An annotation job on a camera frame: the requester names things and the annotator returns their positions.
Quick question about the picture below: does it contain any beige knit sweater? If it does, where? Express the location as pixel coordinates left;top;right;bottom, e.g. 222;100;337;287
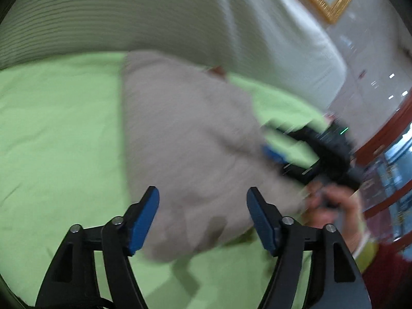
122;51;303;262

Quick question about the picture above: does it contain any right forearm green cuff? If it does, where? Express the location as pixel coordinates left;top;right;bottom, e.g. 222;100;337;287
352;236;412;309

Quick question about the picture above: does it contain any right hand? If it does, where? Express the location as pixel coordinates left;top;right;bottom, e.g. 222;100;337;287
302;181;363;253

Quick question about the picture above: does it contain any red wooden cabinet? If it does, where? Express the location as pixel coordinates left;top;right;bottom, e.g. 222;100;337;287
357;94;411;259

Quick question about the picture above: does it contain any green bed sheet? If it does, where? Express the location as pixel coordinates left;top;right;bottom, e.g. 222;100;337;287
0;51;336;309

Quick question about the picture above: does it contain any striped white pillow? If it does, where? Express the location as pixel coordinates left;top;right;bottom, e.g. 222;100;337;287
1;0;346;109

